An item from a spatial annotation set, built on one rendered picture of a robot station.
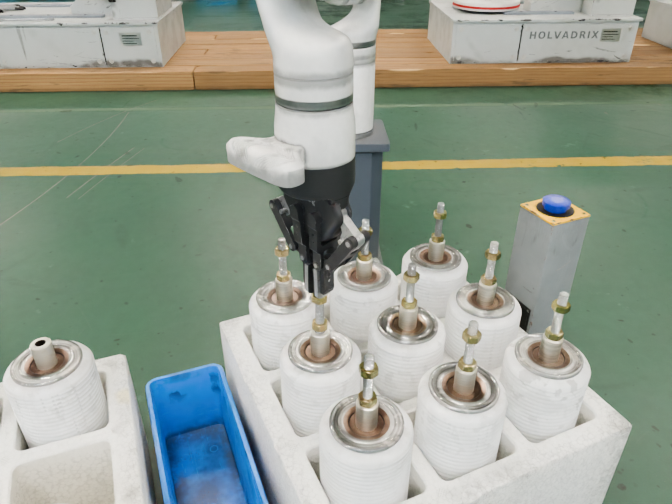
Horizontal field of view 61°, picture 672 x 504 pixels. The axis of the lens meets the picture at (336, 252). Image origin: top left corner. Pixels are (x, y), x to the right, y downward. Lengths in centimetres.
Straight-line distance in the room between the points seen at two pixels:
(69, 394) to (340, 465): 31
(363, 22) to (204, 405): 71
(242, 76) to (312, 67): 210
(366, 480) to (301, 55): 39
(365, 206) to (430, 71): 150
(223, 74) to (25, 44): 84
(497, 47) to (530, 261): 192
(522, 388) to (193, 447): 49
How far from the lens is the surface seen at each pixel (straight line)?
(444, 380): 65
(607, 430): 76
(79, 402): 73
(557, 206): 88
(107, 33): 274
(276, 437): 69
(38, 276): 141
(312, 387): 66
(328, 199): 53
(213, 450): 92
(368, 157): 114
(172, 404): 91
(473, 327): 59
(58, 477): 77
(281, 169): 47
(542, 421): 72
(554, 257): 90
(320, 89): 49
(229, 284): 125
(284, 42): 50
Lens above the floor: 70
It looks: 32 degrees down
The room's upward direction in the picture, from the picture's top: straight up
